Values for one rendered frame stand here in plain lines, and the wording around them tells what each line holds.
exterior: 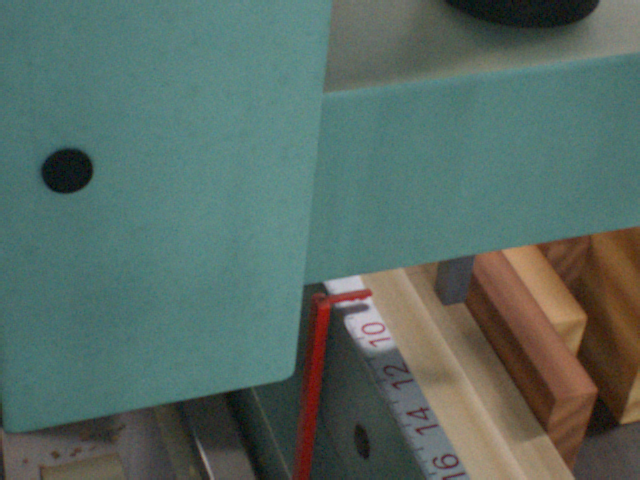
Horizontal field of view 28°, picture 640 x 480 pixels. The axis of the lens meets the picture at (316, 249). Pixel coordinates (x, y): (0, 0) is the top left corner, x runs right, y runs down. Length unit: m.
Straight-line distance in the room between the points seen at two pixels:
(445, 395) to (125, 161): 0.18
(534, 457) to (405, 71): 0.14
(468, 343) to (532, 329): 0.03
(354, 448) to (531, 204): 0.11
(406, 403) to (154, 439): 0.21
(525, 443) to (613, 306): 0.08
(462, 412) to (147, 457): 0.21
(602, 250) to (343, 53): 0.17
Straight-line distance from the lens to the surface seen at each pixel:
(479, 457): 0.41
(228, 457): 0.58
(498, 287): 0.46
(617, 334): 0.49
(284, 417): 0.53
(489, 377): 0.45
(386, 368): 0.43
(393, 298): 0.46
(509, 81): 0.36
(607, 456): 0.49
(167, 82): 0.28
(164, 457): 0.60
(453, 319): 0.47
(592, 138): 0.39
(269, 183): 0.30
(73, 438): 0.61
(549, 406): 0.43
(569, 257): 0.50
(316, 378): 0.46
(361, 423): 0.44
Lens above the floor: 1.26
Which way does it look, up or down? 40 degrees down
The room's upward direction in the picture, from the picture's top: 6 degrees clockwise
